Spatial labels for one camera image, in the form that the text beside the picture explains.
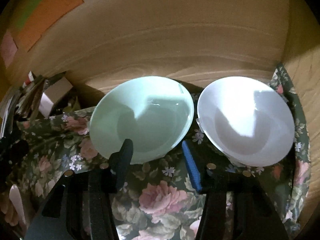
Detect mint green bowl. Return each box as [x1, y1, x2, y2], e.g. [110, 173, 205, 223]
[89, 76, 194, 164]

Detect white bowl with black spots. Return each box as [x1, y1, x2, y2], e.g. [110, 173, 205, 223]
[197, 76, 295, 167]

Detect pink plate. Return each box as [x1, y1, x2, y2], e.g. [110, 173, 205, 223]
[9, 185, 27, 226]

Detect dark floral tablecloth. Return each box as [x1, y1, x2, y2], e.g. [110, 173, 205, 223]
[17, 64, 311, 239]

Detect white rectangular box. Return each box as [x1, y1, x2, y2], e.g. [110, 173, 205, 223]
[39, 77, 73, 118]

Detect stack of books and cards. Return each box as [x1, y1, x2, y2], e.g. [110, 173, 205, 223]
[0, 71, 67, 140]

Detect pink sticky note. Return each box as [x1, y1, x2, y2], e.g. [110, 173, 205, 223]
[1, 30, 18, 68]

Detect orange sticky note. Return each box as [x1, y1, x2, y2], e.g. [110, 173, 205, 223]
[11, 0, 84, 51]

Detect green sticky note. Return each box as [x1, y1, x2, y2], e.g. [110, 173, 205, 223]
[16, 0, 42, 31]

